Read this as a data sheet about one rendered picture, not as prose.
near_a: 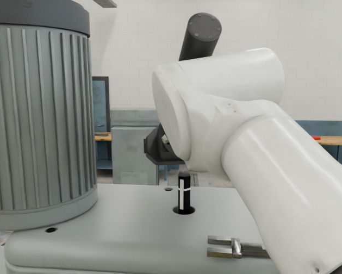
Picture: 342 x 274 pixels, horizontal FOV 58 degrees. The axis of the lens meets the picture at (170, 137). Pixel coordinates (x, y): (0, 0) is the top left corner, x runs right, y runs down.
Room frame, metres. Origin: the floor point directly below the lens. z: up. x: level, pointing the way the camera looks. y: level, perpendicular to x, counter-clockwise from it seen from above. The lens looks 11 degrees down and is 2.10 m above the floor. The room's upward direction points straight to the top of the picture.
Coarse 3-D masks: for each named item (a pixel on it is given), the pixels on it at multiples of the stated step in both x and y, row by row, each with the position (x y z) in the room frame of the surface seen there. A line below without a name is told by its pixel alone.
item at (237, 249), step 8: (208, 240) 0.37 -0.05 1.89; (216, 240) 0.36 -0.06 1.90; (224, 240) 0.36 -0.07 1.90; (232, 240) 0.36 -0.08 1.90; (208, 248) 0.34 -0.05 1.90; (216, 248) 0.34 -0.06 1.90; (224, 248) 0.34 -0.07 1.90; (232, 248) 0.34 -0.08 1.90; (240, 248) 0.34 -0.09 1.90; (248, 248) 0.34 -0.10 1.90; (256, 248) 0.34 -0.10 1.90; (264, 248) 0.34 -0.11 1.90; (208, 256) 0.34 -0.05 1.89; (216, 256) 0.34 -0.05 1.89; (224, 256) 0.33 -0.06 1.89; (232, 256) 0.33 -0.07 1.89; (240, 256) 0.33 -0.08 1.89
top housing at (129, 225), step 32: (128, 192) 0.55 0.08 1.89; (160, 192) 0.55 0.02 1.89; (192, 192) 0.55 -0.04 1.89; (224, 192) 0.55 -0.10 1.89; (64, 224) 0.42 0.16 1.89; (96, 224) 0.42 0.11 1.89; (128, 224) 0.42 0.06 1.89; (160, 224) 0.42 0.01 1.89; (192, 224) 0.42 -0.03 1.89; (224, 224) 0.42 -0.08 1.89; (32, 256) 0.36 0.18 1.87; (64, 256) 0.36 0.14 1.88; (96, 256) 0.36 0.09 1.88; (128, 256) 0.36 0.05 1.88; (160, 256) 0.35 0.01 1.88; (192, 256) 0.35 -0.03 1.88; (256, 256) 0.35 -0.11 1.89
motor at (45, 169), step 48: (0, 0) 0.40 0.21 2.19; (48, 0) 0.43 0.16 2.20; (0, 48) 0.40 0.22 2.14; (48, 48) 0.43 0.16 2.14; (0, 96) 0.40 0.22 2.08; (48, 96) 0.42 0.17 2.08; (0, 144) 0.40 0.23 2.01; (48, 144) 0.42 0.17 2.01; (0, 192) 0.40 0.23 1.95; (48, 192) 0.42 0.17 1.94; (96, 192) 0.50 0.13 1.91
